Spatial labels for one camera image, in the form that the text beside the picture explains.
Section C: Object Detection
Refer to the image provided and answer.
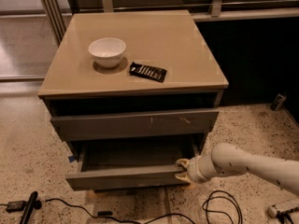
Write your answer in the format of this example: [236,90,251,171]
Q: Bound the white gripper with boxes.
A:
[175,155,222,183]

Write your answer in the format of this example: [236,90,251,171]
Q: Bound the grey drawer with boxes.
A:
[50,109,219,141]
[66,134,202,191]

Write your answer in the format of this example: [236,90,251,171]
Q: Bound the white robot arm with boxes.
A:
[175,143,299,195]

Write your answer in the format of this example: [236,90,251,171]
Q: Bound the grey drawer cabinet beige top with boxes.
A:
[37,9,230,191]

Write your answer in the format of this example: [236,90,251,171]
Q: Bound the grey top drawer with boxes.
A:
[50,109,219,141]

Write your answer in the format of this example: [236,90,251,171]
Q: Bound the white power strip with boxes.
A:
[267,198,299,217]

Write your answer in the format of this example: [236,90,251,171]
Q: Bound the black snack packet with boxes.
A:
[129,63,167,83]

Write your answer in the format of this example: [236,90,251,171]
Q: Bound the blue tape piece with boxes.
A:
[68,156,75,162]

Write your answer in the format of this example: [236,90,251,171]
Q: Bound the small dark floor object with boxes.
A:
[270,93,287,111]

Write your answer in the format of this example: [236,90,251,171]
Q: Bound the white ceramic bowl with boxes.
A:
[89,37,126,68]

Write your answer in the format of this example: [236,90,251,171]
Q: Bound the black bar device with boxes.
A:
[20,191,42,224]

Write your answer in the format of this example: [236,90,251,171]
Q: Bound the black power adapter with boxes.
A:
[6,201,26,213]

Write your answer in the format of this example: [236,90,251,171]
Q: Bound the black floor cable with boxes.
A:
[44,189,243,224]

